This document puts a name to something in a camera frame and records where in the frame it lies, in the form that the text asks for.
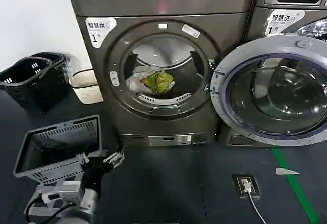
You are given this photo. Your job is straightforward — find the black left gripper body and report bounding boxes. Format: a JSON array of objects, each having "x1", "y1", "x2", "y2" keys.
[{"x1": 80, "y1": 155, "x2": 113, "y2": 192}]

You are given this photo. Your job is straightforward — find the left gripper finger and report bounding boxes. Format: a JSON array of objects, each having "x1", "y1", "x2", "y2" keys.
[
  {"x1": 108, "y1": 155, "x2": 126, "y2": 170},
  {"x1": 102, "y1": 146, "x2": 126, "y2": 164}
]

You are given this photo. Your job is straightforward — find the grey plastic laundry basket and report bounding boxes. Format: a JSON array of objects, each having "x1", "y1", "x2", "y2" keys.
[{"x1": 12, "y1": 115, "x2": 103, "y2": 184}]

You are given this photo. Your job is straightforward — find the white plastic bin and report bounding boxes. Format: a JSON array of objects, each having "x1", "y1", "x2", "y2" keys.
[{"x1": 71, "y1": 68, "x2": 104, "y2": 105}]

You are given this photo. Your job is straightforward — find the white cloth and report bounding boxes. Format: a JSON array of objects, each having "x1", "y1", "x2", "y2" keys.
[{"x1": 125, "y1": 65, "x2": 177, "y2": 95}]

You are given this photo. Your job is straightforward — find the green cloth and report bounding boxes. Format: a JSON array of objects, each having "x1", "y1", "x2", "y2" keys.
[{"x1": 142, "y1": 71, "x2": 176, "y2": 95}]

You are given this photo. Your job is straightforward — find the black plastic laundry basket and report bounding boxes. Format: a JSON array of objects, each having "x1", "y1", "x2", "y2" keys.
[
  {"x1": 0, "y1": 57, "x2": 71, "y2": 115},
  {"x1": 30, "y1": 52, "x2": 70, "y2": 68}
]

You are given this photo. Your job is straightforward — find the round glass dryer door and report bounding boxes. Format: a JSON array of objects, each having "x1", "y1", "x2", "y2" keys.
[{"x1": 209, "y1": 34, "x2": 327, "y2": 147}]

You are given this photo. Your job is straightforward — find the metal floor socket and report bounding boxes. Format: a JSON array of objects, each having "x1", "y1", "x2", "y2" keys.
[{"x1": 231, "y1": 173, "x2": 262, "y2": 200}]

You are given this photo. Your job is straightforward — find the white dryer label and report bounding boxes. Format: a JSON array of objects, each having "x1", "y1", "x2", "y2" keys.
[{"x1": 85, "y1": 17, "x2": 117, "y2": 49}]

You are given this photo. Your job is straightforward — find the white wedge piece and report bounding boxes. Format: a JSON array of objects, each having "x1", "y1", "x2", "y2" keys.
[{"x1": 275, "y1": 167, "x2": 300, "y2": 176}]

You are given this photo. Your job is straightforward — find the grey front-loading dryer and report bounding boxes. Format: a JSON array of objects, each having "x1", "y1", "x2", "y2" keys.
[{"x1": 63, "y1": 0, "x2": 259, "y2": 147}]

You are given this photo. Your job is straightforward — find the green floor tape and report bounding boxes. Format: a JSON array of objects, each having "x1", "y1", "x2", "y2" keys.
[{"x1": 271, "y1": 146, "x2": 320, "y2": 224}]

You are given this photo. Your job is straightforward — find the grey washing machine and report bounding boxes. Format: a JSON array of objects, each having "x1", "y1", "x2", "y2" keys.
[{"x1": 222, "y1": 0, "x2": 327, "y2": 148}]

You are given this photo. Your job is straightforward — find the white washer label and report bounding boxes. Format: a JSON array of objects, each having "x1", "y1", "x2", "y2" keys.
[{"x1": 265, "y1": 9, "x2": 306, "y2": 36}]

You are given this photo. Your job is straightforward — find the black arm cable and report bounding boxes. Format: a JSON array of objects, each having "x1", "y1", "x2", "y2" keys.
[{"x1": 25, "y1": 195, "x2": 79, "y2": 224}]

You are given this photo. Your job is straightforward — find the white plug and cable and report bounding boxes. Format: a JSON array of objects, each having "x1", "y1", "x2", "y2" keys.
[{"x1": 240, "y1": 179, "x2": 268, "y2": 224}]

